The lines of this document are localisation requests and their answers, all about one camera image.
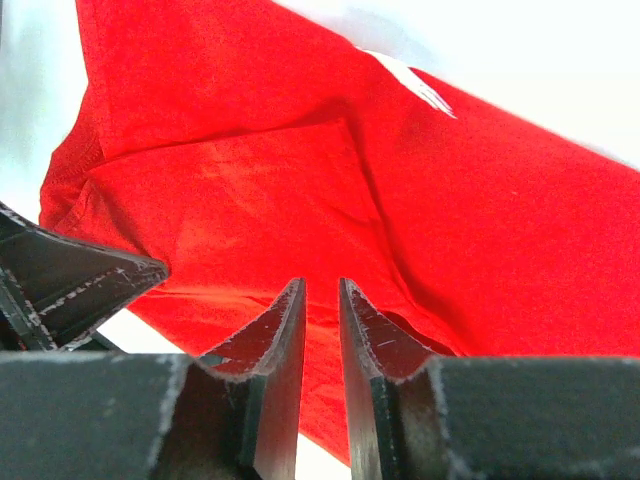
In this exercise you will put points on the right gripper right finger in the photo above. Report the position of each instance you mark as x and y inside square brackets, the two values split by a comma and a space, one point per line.
[416, 414]

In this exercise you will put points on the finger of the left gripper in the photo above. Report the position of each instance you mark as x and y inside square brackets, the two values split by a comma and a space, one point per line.
[56, 291]

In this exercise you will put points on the red t shirt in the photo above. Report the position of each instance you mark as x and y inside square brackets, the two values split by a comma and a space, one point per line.
[244, 145]

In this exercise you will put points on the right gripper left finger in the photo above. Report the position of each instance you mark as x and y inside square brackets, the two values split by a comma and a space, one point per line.
[230, 414]

